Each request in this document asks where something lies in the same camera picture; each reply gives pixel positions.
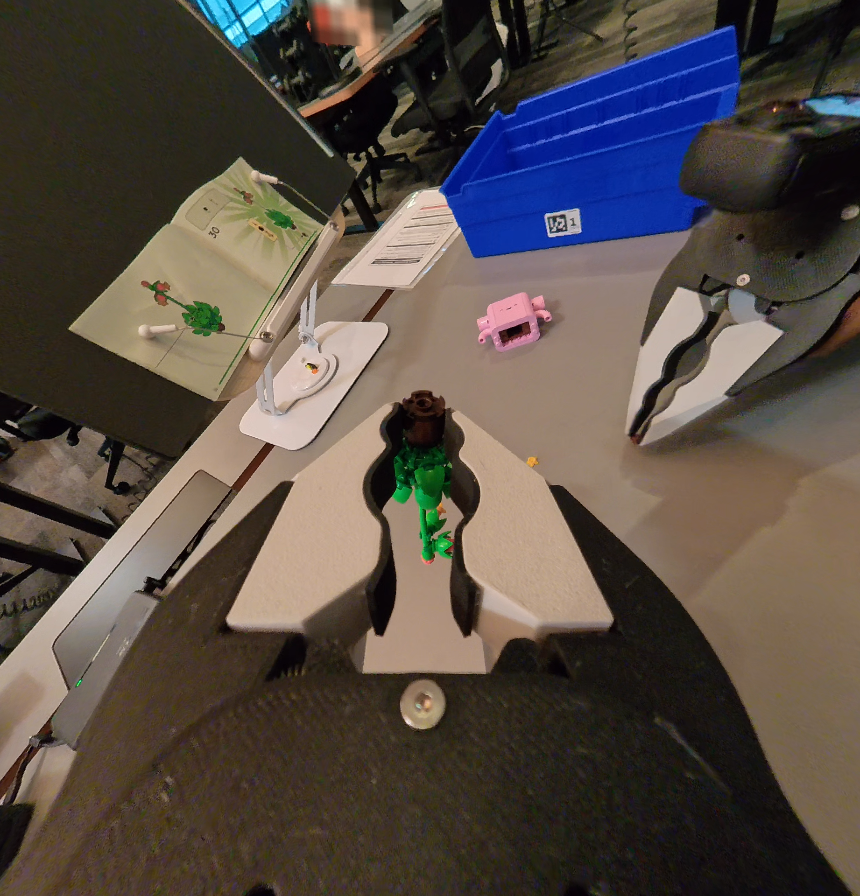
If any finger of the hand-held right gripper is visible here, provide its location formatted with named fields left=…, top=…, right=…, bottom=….
left=625, top=286, right=716, bottom=441
left=636, top=290, right=786, bottom=448

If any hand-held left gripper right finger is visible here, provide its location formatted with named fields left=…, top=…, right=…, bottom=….
left=444, top=409, right=615, bottom=672

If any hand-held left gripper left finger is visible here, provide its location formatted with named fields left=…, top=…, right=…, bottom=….
left=226, top=401, right=411, bottom=673

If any pink brick figure pot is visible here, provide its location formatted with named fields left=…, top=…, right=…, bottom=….
left=475, top=294, right=553, bottom=353

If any green leafy plant piece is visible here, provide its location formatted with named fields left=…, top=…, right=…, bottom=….
left=390, top=390, right=453, bottom=508

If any person's right hand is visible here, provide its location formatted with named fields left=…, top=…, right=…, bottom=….
left=815, top=276, right=860, bottom=359

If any white book stand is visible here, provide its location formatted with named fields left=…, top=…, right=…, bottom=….
left=213, top=171, right=390, bottom=451

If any blue storage bin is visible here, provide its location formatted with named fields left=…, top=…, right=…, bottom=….
left=440, top=27, right=742, bottom=259

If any flat black box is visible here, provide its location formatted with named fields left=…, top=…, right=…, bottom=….
left=48, top=590, right=161, bottom=751

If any laminated instruction sheet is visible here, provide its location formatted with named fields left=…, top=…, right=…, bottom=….
left=331, top=189, right=462, bottom=289

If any open instruction booklet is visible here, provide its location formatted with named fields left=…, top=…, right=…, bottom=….
left=69, top=157, right=331, bottom=402

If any black office chair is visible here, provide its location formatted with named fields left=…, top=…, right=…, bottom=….
left=391, top=0, right=511, bottom=151

